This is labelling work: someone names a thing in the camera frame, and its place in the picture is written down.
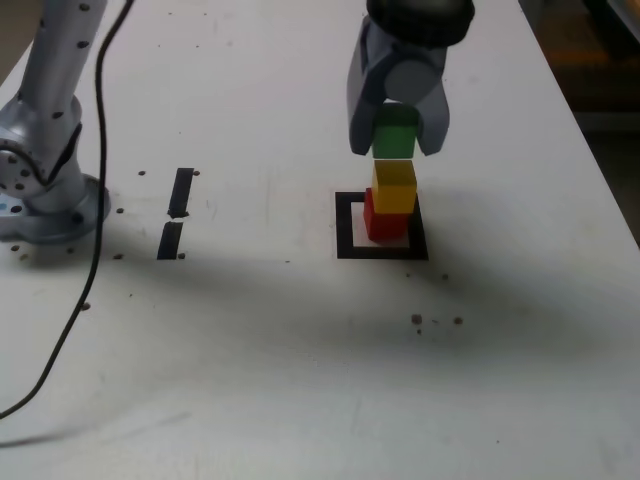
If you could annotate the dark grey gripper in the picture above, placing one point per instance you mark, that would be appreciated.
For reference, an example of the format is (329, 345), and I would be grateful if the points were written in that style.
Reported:
(397, 48)

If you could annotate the green cube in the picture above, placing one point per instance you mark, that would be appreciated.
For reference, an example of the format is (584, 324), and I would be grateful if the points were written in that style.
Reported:
(394, 140)

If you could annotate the yellow cube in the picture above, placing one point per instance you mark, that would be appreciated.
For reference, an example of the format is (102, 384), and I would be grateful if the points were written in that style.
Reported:
(395, 192)

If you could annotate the black tape strip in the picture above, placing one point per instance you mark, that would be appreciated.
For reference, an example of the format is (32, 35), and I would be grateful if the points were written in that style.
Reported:
(180, 192)

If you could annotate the red cube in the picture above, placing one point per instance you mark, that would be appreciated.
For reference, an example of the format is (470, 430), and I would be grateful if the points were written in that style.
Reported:
(385, 226)

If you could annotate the black tape square outline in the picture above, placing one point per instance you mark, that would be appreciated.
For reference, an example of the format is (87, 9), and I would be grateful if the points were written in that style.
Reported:
(344, 230)

